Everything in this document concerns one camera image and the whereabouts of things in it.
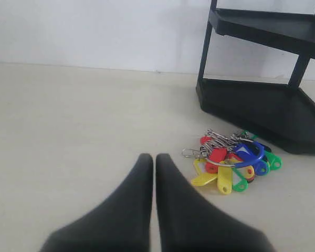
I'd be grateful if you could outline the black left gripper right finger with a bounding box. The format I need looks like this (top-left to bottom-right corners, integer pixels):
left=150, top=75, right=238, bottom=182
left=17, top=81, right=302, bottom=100
left=155, top=153, right=275, bottom=251

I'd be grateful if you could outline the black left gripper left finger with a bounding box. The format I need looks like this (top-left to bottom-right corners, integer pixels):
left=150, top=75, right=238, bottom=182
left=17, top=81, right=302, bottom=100
left=41, top=153, right=153, bottom=251

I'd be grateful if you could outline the colourful key tag bunch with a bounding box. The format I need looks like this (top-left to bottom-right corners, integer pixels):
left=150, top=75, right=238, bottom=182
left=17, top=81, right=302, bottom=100
left=182, top=129, right=282, bottom=195

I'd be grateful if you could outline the black two-tier rack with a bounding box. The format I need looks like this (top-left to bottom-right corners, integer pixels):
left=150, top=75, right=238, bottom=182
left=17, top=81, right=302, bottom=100
left=196, top=1, right=315, bottom=155

